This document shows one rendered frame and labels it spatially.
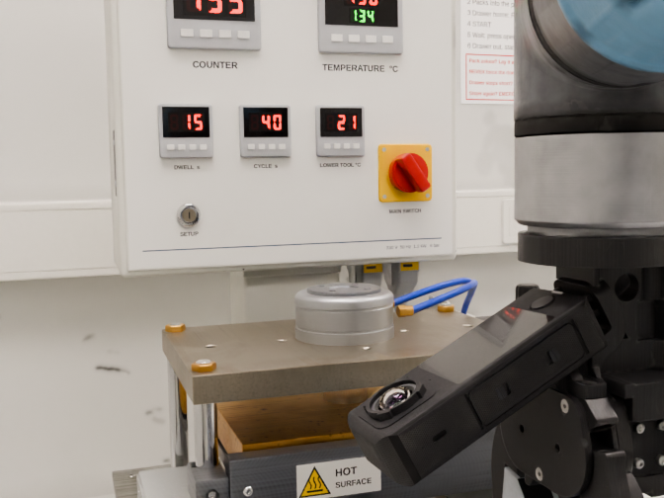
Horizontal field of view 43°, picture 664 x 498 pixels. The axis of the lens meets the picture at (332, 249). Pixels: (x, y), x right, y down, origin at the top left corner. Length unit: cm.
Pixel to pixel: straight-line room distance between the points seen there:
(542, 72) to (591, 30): 9
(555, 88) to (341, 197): 45
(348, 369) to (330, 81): 31
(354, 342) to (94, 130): 64
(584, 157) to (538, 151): 2
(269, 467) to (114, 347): 65
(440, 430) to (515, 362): 4
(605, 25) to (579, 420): 17
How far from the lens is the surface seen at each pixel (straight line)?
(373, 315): 64
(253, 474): 57
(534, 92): 37
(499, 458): 45
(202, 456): 58
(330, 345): 64
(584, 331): 37
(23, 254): 112
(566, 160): 36
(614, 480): 37
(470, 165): 136
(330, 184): 79
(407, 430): 34
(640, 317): 40
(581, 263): 37
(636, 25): 26
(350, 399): 67
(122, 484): 90
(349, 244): 80
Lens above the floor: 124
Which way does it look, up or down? 5 degrees down
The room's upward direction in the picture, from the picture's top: 1 degrees counter-clockwise
